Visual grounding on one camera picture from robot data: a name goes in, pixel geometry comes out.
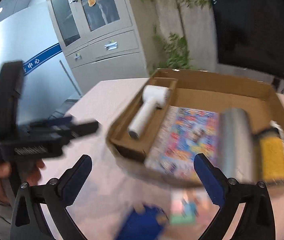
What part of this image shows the shiny metal tin can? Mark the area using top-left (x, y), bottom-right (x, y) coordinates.
top-left (218, 108), bottom-right (256, 184)

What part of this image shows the person's left hand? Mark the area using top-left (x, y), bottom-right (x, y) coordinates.
top-left (0, 159), bottom-right (46, 204)

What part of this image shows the glass jar yellow label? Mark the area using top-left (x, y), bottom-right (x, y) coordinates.
top-left (256, 127), bottom-right (284, 185)

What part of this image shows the small colourful card pack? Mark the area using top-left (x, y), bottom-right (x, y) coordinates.
top-left (169, 190), bottom-right (199, 225)

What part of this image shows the white handheld fabric shaver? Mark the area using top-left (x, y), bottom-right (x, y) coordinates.
top-left (128, 85), bottom-right (171, 140)

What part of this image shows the grey metal filing cabinet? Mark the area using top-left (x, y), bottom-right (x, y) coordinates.
top-left (46, 0), bottom-right (148, 93)

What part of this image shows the green leafy tree plant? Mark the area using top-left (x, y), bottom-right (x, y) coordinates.
top-left (137, 0), bottom-right (216, 74)

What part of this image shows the brown cardboard tray box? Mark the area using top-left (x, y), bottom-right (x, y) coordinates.
top-left (106, 69), bottom-right (284, 187)

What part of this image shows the black flat screen television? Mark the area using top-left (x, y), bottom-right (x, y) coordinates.
top-left (211, 0), bottom-right (284, 79)

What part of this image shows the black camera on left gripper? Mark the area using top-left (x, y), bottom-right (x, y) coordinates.
top-left (0, 61), bottom-right (24, 139)

